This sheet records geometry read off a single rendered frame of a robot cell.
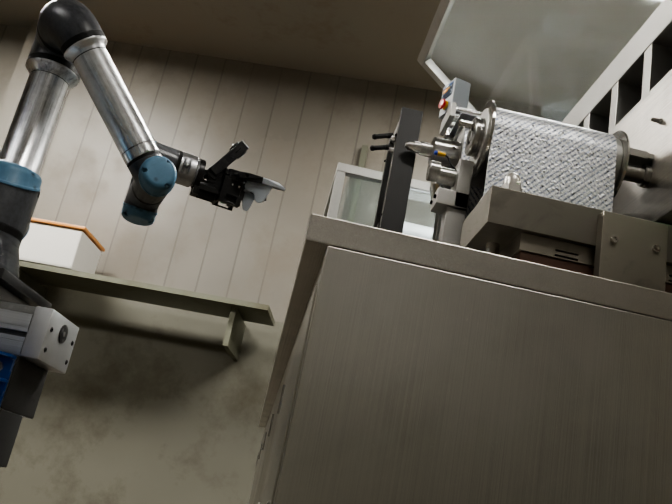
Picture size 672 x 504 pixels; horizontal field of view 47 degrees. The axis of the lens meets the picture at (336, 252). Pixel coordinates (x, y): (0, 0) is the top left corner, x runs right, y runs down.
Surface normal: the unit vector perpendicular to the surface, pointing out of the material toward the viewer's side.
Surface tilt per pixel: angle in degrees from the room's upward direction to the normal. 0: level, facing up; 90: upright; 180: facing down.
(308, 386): 90
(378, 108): 90
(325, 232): 90
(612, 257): 90
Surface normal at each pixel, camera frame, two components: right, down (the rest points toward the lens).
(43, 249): -0.02, -0.34
